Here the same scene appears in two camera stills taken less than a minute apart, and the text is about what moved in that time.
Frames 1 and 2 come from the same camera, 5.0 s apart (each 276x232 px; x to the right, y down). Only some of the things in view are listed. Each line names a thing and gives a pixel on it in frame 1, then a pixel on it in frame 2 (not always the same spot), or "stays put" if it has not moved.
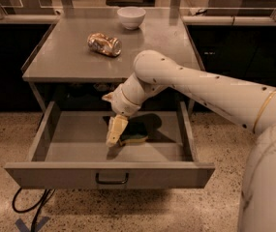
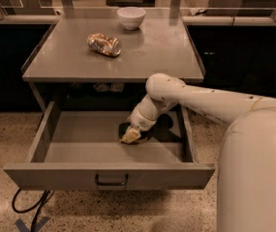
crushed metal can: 104,44 stays put
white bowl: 132,16 stays put
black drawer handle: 109,182 stays put
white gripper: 122,102 to 140,121
